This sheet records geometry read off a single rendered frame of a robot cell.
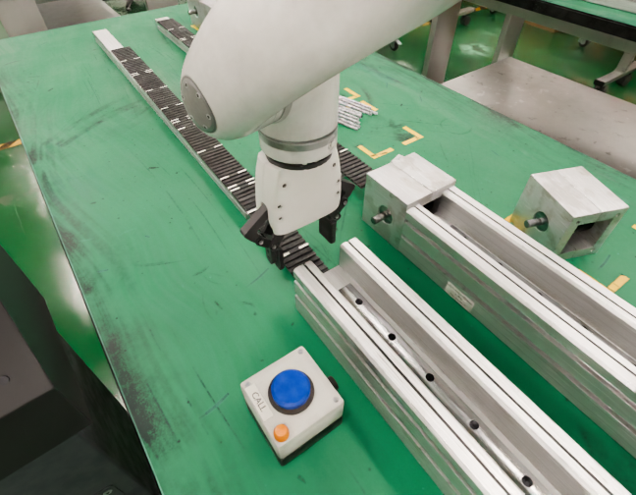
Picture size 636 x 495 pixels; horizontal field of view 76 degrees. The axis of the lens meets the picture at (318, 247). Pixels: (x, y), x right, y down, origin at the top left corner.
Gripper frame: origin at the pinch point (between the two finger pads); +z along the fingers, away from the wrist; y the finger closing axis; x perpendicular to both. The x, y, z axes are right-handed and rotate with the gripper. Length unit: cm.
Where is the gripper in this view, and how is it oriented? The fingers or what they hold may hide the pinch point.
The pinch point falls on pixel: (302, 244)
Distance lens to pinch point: 55.9
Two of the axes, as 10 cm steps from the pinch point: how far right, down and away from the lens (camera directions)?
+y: -8.2, 4.2, -4.0
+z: 0.0, 6.9, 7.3
